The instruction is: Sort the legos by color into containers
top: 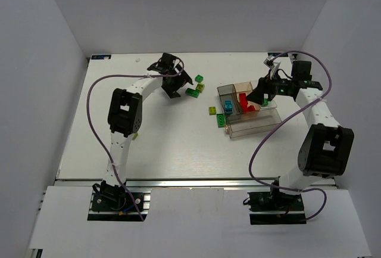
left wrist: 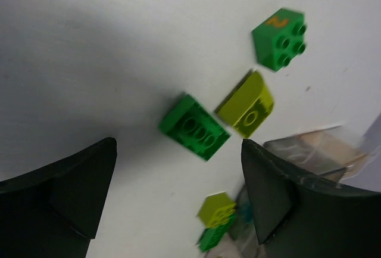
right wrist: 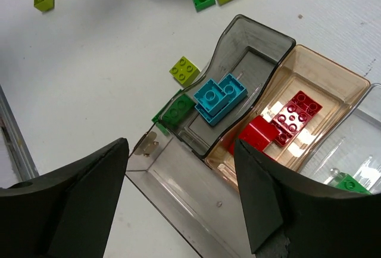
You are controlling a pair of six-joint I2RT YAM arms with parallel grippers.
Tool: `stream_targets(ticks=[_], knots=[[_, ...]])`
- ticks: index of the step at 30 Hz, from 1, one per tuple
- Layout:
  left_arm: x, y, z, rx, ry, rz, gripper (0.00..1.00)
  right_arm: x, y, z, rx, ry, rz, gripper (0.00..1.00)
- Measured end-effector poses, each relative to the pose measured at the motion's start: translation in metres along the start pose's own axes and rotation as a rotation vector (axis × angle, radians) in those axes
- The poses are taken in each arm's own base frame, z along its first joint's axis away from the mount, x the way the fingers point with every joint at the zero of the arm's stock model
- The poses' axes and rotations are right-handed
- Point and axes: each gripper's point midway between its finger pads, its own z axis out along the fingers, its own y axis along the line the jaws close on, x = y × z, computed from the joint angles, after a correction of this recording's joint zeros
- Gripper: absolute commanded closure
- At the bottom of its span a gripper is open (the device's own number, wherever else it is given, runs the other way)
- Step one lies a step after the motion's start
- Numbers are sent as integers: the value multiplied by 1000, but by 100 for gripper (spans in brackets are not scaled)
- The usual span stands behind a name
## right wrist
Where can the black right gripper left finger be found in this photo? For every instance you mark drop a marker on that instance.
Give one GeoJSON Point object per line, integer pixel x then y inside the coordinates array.
{"type": "Point", "coordinates": [67, 212]}

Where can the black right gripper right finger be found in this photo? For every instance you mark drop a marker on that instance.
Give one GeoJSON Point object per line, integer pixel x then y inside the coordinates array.
{"type": "Point", "coordinates": [289, 215]}

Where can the green square lego bottom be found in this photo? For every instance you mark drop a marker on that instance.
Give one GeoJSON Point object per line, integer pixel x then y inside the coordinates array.
{"type": "Point", "coordinates": [348, 183]}

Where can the red arched lego brick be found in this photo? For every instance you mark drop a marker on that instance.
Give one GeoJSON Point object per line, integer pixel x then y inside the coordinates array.
{"type": "Point", "coordinates": [259, 133]}

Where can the red sloped lego brick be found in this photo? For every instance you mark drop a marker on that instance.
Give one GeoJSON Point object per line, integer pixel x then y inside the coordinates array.
{"type": "Point", "coordinates": [294, 116]}

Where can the small teal square lego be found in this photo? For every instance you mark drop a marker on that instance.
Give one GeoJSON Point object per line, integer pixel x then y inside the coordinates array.
{"type": "Point", "coordinates": [211, 97]}

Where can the long teal lego brick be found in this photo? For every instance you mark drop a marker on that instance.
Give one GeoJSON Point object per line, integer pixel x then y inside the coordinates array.
{"type": "Point", "coordinates": [235, 91]}

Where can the long green lego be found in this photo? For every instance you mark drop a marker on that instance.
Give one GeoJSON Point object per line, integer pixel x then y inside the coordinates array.
{"type": "Point", "coordinates": [175, 114]}

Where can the clear plastic tray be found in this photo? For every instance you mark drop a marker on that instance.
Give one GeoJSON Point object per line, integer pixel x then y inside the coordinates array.
{"type": "Point", "coordinates": [352, 148]}

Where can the lime square lego centre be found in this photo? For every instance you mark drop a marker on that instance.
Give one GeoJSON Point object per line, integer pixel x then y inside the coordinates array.
{"type": "Point", "coordinates": [185, 72]}

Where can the lime square lego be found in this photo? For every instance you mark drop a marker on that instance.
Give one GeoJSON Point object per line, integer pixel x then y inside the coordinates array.
{"type": "Point", "coordinates": [44, 5]}
{"type": "Point", "coordinates": [185, 72]}

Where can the smoky grey plastic tray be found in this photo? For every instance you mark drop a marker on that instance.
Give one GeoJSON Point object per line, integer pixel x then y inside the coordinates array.
{"type": "Point", "coordinates": [244, 60]}

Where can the clear plastic base box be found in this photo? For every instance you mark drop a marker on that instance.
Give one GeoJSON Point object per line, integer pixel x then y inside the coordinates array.
{"type": "Point", "coordinates": [197, 203]}

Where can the lime square lego left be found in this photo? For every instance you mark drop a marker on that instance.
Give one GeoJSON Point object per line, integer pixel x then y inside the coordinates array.
{"type": "Point", "coordinates": [44, 5]}

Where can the amber plastic tray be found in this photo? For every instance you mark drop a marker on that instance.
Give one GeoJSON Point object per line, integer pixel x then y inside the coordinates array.
{"type": "Point", "coordinates": [336, 88]}

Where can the aluminium table frame rail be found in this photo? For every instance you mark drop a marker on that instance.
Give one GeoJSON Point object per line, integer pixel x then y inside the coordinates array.
{"type": "Point", "coordinates": [21, 161]}

